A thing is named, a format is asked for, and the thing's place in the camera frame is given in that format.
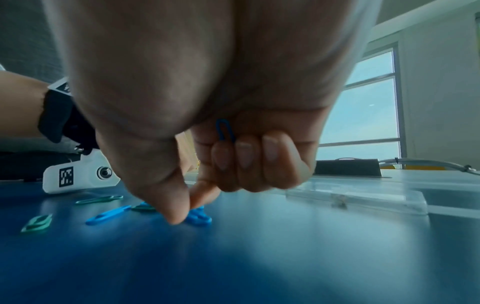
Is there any person's right hand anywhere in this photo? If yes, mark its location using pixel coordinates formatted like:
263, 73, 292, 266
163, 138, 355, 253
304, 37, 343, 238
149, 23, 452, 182
42, 0, 383, 225

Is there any person's left hand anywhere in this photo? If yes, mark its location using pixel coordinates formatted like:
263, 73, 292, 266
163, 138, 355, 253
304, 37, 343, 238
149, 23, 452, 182
175, 132, 199, 175

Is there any dark blue paper clip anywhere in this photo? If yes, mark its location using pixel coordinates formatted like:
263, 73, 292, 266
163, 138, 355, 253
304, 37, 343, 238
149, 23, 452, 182
215, 119, 237, 142

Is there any light blue paper clip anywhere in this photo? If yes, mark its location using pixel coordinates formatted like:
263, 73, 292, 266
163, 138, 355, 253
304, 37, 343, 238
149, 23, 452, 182
185, 206, 213, 226
85, 205, 132, 226

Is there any person's left forearm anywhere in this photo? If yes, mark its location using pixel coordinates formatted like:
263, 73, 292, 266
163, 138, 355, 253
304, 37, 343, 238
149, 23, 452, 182
0, 71, 50, 139

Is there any green paper clip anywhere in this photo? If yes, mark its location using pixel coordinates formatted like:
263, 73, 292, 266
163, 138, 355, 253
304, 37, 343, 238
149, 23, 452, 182
20, 213, 54, 233
130, 202, 158, 213
75, 195, 124, 205

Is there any window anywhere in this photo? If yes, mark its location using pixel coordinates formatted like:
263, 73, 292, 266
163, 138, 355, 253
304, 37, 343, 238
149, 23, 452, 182
316, 41, 408, 162

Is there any black table socket box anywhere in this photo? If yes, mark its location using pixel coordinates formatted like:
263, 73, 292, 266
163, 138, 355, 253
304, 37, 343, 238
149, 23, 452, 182
312, 158, 392, 179

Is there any clear plastic box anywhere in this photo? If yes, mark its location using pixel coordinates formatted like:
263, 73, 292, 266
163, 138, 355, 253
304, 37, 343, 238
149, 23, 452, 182
285, 177, 429, 216

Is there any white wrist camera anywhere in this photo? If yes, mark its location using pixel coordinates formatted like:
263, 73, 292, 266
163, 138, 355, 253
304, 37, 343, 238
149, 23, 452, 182
42, 148, 122, 195

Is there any grey cable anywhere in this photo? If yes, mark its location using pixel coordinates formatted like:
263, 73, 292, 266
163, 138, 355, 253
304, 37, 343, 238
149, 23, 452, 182
378, 158, 480, 176

